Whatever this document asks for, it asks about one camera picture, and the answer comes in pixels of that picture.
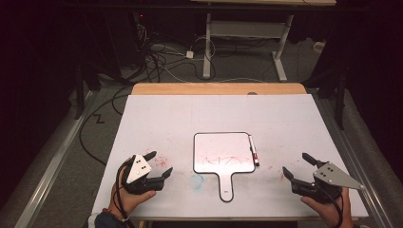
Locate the white marker with red cap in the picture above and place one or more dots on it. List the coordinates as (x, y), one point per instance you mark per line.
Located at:
(253, 151)

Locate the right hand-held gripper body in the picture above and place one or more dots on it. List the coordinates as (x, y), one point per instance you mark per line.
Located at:
(329, 177)

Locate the person's right hand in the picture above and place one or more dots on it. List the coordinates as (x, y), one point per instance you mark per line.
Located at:
(331, 213)

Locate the wooden table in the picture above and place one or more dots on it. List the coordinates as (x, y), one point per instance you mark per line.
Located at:
(190, 89)

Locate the small white box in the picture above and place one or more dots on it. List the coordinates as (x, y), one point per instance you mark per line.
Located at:
(318, 47)

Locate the white metal desk frame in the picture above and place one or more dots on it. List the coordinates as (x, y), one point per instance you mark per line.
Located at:
(207, 47)

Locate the white power adapter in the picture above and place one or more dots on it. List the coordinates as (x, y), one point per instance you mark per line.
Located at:
(189, 54)

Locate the aluminium floor rail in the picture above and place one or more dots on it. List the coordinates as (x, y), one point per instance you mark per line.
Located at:
(355, 152)
(57, 158)

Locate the large white table sheet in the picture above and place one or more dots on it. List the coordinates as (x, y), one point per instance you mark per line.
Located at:
(164, 126)

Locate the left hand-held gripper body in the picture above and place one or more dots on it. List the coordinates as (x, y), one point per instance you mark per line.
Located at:
(139, 167)

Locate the person's left hand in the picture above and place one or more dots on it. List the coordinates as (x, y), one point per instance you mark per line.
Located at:
(126, 201)

